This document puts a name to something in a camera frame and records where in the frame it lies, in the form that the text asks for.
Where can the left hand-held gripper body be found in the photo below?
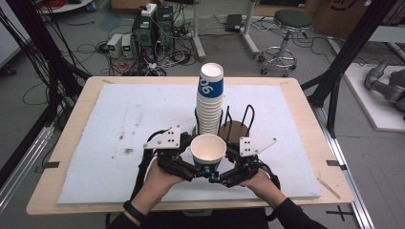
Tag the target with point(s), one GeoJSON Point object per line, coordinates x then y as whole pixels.
{"type": "Point", "coordinates": [164, 140]}

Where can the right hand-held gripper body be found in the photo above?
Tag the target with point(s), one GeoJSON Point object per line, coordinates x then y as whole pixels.
{"type": "Point", "coordinates": [254, 145]}

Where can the blue white paper cup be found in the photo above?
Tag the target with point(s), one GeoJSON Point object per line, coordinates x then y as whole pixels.
{"type": "Point", "coordinates": [208, 149]}

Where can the stack of paper cups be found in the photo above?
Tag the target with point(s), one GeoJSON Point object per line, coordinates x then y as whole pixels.
{"type": "Point", "coordinates": [210, 95]}

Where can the person's left hand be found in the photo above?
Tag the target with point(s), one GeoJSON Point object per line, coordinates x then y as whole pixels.
{"type": "Point", "coordinates": [162, 184]}

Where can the person's right hand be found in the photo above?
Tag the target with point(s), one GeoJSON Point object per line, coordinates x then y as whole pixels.
{"type": "Point", "coordinates": [262, 186]}

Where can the black wristband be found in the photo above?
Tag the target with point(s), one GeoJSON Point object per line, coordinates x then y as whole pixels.
{"type": "Point", "coordinates": [133, 210]}

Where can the black tape strip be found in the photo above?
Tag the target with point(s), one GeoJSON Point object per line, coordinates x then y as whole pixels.
{"type": "Point", "coordinates": [336, 164]}
{"type": "Point", "coordinates": [51, 164]}

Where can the thin wooden stick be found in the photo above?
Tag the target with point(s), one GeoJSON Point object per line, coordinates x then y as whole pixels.
{"type": "Point", "coordinates": [328, 188]}

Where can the grey bench power supply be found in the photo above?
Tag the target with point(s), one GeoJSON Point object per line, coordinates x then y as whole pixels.
{"type": "Point", "coordinates": [114, 44]}
{"type": "Point", "coordinates": [126, 46]}

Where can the black computer tower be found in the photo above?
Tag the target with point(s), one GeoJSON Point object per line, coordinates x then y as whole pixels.
{"type": "Point", "coordinates": [144, 35]}
{"type": "Point", "coordinates": [165, 25]}

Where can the grey metal table leg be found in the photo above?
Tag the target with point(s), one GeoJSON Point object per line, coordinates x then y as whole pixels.
{"type": "Point", "coordinates": [250, 31]}
{"type": "Point", "coordinates": [198, 31]}

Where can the white platform board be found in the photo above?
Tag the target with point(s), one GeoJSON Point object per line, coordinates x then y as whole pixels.
{"type": "Point", "coordinates": [375, 114]}

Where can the black box on floor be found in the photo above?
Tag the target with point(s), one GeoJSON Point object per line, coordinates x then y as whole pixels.
{"type": "Point", "coordinates": [233, 22]}

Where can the white power strip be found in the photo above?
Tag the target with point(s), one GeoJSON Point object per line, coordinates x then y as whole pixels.
{"type": "Point", "coordinates": [149, 9]}

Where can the black round stool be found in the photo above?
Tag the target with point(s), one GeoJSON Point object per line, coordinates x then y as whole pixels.
{"type": "Point", "coordinates": [293, 19]}

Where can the open cardboard box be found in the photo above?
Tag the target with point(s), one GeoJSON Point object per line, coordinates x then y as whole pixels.
{"type": "Point", "coordinates": [125, 4]}

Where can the large cardboard box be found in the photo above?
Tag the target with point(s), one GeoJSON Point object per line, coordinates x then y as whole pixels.
{"type": "Point", "coordinates": [337, 16]}

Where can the round white table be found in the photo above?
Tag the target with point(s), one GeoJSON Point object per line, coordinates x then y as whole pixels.
{"type": "Point", "coordinates": [63, 6]}

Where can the aluminium rail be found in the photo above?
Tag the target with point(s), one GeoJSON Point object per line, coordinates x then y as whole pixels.
{"type": "Point", "coordinates": [22, 162]}
{"type": "Point", "coordinates": [344, 165]}

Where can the black metal frame post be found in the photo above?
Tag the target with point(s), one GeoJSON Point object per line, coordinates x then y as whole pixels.
{"type": "Point", "coordinates": [347, 54]}

